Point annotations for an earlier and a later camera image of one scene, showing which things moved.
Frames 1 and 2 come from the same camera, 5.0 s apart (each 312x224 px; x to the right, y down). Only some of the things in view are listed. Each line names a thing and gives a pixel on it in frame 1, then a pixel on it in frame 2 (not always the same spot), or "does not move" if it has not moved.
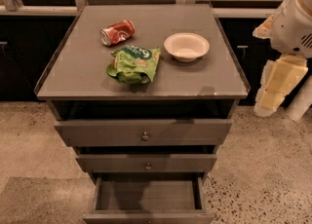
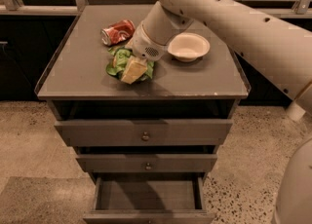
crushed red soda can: x=117 y=32 does not move
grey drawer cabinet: x=144 y=94 does not move
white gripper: x=290 y=28 to x=141 y=47
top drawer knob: x=145 y=137 does not move
